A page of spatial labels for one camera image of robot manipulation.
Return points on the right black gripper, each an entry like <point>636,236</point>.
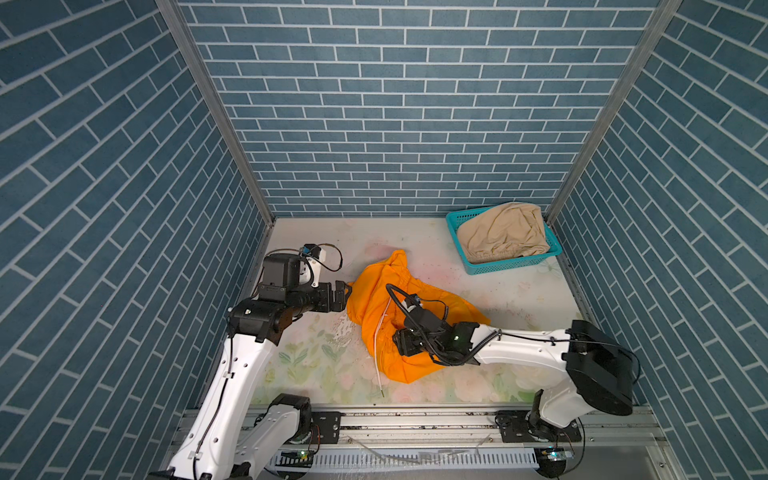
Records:
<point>403,340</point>

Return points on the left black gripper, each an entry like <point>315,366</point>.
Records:
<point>339,299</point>

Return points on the orange shorts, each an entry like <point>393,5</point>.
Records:
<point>371,307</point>

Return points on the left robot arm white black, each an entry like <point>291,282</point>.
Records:
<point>288,286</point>

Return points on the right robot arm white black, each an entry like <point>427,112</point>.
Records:
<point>592,371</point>

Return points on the beige shorts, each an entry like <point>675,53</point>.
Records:
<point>505,232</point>

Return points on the teal plastic basket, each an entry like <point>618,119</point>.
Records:
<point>455,219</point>

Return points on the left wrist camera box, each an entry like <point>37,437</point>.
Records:
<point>314,254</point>

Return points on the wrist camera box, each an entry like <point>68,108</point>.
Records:
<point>314,254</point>
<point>411,302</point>

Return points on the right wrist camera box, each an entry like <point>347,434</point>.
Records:
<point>411,302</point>

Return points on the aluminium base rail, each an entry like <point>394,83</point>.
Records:
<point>463,427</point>

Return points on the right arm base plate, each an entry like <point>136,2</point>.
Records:
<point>515,426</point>

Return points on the white vented cable duct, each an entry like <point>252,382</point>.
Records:
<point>365,461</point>

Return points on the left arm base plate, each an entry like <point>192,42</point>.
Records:
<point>324,428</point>

